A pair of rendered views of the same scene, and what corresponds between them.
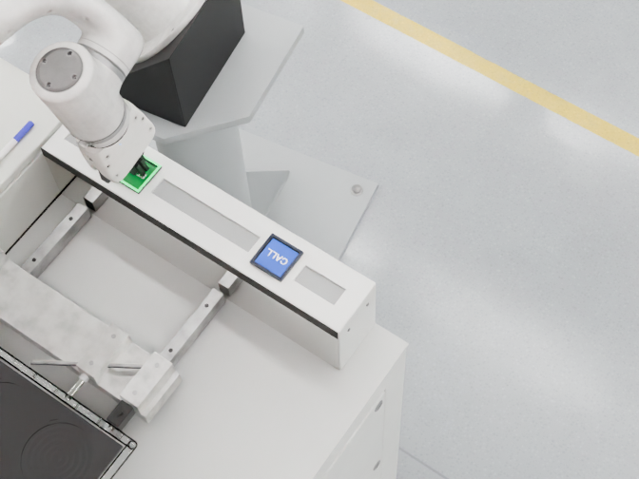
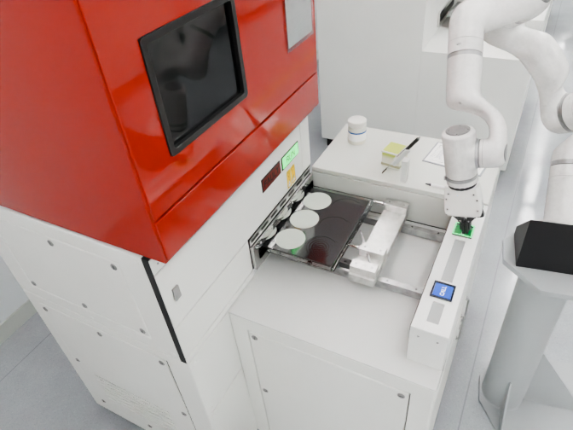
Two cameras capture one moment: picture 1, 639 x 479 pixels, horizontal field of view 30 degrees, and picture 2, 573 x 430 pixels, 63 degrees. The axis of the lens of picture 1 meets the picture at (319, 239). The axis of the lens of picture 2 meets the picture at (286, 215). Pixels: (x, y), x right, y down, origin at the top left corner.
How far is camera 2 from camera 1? 93 cm
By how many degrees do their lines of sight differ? 53
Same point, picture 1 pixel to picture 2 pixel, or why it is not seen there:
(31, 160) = not seen: hidden behind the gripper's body
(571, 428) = not seen: outside the picture
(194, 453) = (342, 305)
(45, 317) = (384, 231)
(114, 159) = (450, 200)
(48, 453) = (321, 244)
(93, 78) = (460, 141)
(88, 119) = (448, 159)
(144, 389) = (358, 265)
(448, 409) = not seen: outside the picture
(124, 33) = (494, 147)
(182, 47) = (542, 225)
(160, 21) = (554, 216)
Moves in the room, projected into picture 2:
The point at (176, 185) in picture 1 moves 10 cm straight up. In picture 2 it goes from (464, 246) to (469, 219)
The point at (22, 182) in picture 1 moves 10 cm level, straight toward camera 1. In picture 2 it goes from (440, 202) to (419, 215)
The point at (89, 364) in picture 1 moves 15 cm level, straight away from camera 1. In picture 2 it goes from (364, 246) to (396, 223)
